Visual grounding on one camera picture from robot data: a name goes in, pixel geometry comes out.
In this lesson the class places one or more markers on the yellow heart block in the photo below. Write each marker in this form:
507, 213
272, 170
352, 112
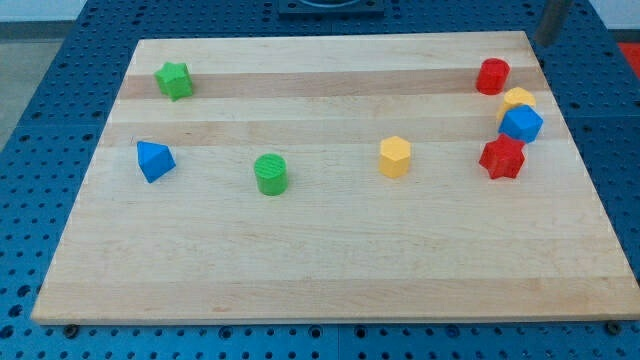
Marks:
515, 97

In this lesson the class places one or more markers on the blue cube block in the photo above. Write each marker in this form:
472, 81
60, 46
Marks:
521, 123

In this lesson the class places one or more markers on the green cylinder block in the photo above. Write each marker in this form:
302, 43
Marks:
270, 170

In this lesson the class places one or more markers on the yellow hexagon block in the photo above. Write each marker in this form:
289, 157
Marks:
394, 157

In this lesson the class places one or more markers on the light wooden board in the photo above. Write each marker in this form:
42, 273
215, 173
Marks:
344, 243

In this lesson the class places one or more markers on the blue triangular block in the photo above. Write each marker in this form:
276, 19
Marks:
154, 160

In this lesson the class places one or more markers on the green star block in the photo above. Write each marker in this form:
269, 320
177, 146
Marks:
174, 80

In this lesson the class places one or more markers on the red star block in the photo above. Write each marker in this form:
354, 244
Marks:
503, 157

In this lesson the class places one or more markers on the red cylinder block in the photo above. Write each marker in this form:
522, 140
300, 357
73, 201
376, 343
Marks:
492, 76

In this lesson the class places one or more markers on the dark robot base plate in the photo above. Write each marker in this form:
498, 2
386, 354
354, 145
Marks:
299, 8

